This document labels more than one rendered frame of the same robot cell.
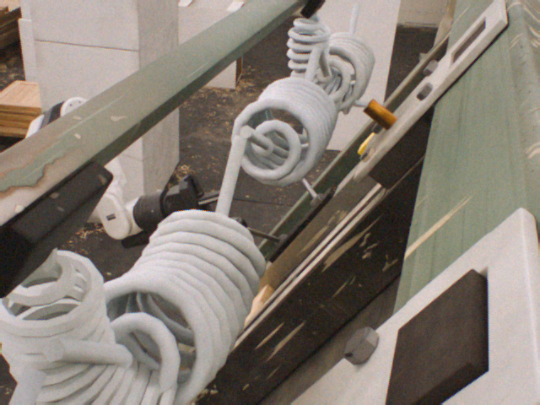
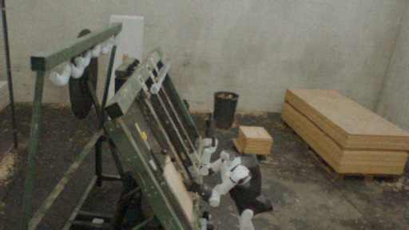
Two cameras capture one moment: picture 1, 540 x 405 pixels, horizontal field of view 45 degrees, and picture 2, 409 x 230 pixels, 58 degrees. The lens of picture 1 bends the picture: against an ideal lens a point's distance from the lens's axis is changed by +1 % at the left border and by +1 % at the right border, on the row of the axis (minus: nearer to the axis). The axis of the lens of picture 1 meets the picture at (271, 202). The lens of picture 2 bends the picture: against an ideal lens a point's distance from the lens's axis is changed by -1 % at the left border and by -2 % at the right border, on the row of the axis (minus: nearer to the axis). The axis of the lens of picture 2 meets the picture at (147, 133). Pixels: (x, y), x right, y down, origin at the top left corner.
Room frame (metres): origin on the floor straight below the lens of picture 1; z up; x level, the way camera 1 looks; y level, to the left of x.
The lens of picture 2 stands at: (3.41, -0.42, 2.65)
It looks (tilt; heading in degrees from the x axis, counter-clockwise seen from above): 23 degrees down; 173
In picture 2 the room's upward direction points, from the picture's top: 3 degrees clockwise
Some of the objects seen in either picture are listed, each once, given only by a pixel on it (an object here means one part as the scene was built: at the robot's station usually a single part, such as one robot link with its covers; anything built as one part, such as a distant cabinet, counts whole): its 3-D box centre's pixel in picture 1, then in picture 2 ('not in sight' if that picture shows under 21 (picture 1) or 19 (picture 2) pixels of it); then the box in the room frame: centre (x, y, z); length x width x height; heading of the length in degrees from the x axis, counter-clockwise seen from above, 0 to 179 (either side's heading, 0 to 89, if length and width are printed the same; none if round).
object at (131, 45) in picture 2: not in sight; (125, 73); (-3.36, -0.10, 1.03); 0.61 x 0.58 x 2.05; 176
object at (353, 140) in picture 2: not in sight; (335, 128); (-2.29, 3.63, 0.39); 2.46 x 1.05 x 0.78; 176
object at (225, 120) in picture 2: not in sight; (224, 109); (-3.41, 1.92, 0.33); 0.52 x 0.51 x 0.65; 176
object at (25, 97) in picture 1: (35, 115); not in sight; (4.50, 1.83, 0.15); 0.61 x 0.52 x 0.31; 176
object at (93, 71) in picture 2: not in sight; (87, 75); (0.16, -0.61, 1.85); 0.80 x 0.06 x 0.80; 166
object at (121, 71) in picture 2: not in sight; (127, 100); (-0.62, -0.20, 1.38); 0.70 x 0.15 x 0.85; 166
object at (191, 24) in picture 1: (210, 41); not in sight; (6.12, 0.70, 0.36); 0.58 x 0.45 x 0.72; 86
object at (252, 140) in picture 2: not in sight; (250, 141); (-2.10, 2.01, 0.20); 0.61 x 0.53 x 0.40; 176
